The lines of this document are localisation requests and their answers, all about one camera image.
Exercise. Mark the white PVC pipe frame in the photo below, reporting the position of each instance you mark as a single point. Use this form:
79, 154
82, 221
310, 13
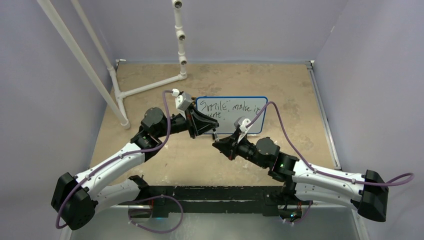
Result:
116, 105

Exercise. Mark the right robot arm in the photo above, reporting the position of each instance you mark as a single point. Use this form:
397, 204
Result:
364, 193

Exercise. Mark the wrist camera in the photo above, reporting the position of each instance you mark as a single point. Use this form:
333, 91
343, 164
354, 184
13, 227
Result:
182, 99
242, 128

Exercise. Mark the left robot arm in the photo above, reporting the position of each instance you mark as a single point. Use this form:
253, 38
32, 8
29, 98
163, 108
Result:
77, 198

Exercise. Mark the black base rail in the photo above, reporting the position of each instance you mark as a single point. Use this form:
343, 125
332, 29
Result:
268, 201

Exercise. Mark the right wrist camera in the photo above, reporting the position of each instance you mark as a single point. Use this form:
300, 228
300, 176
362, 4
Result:
242, 128

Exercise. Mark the white whiteboard marker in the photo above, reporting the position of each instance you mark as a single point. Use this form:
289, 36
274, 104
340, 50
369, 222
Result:
215, 135

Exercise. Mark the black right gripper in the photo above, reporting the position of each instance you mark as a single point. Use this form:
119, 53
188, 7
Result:
229, 145

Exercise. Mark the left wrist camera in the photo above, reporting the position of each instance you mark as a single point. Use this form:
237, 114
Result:
182, 99

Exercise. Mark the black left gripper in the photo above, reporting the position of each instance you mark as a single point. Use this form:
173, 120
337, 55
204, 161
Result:
197, 123

